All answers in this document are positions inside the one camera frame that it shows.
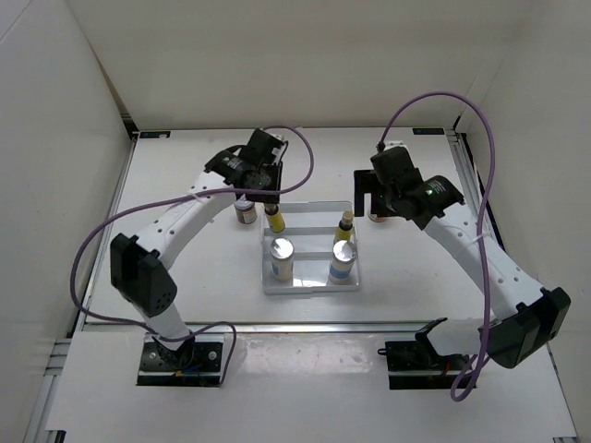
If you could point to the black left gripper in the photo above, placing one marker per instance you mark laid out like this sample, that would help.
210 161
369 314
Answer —
275 170

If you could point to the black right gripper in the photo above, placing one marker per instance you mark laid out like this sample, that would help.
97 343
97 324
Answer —
366 182

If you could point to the brown jar red lid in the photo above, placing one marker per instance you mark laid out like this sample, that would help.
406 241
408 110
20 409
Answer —
245 211
379 218

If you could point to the yellow bottle cork cap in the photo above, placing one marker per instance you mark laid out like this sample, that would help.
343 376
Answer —
345 227
274 217

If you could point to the white bottle blue label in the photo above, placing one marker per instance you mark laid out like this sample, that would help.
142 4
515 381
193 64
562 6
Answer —
341 268

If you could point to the white bottle silver lid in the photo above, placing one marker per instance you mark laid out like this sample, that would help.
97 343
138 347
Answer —
282 253

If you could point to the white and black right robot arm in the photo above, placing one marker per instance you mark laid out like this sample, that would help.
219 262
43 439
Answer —
525 314

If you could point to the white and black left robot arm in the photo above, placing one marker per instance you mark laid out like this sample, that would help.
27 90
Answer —
140 263

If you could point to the right black corner label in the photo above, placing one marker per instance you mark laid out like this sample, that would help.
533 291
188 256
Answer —
428 131

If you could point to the black corner label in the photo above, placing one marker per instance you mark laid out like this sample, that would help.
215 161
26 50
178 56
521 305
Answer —
154 134
428 131

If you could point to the left black corner label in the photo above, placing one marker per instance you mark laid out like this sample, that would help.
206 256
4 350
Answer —
154 134

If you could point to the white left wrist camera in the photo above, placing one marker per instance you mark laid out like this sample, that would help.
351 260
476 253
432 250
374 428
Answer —
274 143

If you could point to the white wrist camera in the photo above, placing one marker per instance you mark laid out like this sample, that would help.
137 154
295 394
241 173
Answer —
390 144
274 143

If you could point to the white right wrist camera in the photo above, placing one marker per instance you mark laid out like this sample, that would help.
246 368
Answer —
390 144

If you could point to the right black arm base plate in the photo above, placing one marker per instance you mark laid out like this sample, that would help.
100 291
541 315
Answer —
409 368

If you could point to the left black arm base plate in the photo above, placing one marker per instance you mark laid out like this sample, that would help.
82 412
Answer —
198 366

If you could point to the aluminium frame rail front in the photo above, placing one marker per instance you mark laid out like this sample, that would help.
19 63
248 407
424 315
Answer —
289 327

